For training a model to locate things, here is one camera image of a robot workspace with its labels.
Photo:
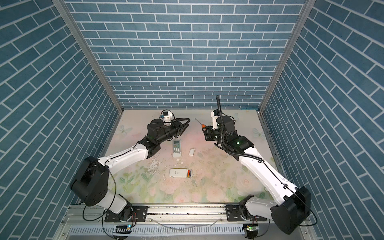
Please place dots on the aluminium corner post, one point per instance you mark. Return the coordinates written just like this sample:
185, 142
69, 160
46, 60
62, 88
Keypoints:
77, 34
303, 16

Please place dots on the right aluminium corner post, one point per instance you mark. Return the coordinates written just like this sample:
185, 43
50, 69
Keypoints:
303, 16

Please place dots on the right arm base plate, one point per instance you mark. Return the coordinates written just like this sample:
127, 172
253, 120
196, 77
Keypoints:
237, 213

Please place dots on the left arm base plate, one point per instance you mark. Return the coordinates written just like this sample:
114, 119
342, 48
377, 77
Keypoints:
132, 214

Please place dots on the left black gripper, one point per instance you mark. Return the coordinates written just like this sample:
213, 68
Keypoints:
177, 127

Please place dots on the left controller board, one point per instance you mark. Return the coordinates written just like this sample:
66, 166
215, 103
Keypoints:
121, 232

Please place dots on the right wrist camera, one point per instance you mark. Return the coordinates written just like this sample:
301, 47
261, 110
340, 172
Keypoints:
215, 115

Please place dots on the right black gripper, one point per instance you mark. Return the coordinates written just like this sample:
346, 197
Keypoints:
208, 134

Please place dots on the white battery cover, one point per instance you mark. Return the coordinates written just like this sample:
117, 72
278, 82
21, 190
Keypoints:
192, 152

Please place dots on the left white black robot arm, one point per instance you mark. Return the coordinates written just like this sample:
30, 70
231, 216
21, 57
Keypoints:
90, 183

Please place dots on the orange handled screwdriver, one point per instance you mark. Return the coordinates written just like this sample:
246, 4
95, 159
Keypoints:
202, 125

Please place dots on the right controller board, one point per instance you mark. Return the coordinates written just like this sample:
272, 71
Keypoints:
251, 231

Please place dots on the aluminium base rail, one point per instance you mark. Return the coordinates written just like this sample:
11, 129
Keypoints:
165, 221

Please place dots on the left aluminium corner post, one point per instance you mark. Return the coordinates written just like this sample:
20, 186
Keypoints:
77, 34

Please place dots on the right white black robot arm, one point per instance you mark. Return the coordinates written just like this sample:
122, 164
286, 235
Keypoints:
290, 205

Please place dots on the controller board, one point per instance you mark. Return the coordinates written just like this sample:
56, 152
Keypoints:
121, 232
251, 231

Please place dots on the white remote control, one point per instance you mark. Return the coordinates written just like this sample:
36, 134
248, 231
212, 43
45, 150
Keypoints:
176, 148
180, 173

